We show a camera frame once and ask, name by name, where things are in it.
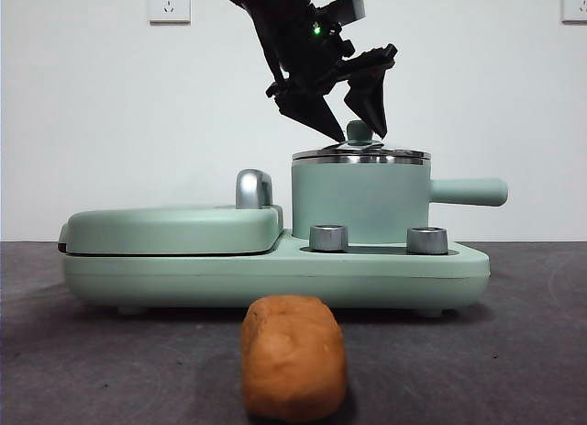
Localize glass pot lid green knob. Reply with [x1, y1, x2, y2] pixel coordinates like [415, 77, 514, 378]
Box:
[292, 120, 432, 161]

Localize brown potato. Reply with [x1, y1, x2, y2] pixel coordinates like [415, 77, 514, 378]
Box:
[241, 295, 348, 419]

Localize silver control knob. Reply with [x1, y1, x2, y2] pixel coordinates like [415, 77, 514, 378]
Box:
[309, 223, 349, 252]
[406, 226, 449, 255]

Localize mint green breakfast machine base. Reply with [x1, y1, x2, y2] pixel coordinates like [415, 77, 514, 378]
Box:
[61, 227, 492, 317]

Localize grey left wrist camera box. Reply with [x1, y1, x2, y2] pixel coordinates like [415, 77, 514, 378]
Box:
[320, 0, 368, 27]

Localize mint green pot with handle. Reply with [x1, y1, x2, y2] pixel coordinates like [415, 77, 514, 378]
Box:
[291, 157, 509, 243]

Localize chrome griddle lid handle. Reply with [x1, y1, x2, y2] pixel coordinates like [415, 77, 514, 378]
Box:
[235, 168, 276, 210]

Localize white wall socket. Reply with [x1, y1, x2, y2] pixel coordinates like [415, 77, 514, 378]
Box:
[561, 0, 587, 24]
[147, 0, 192, 25]

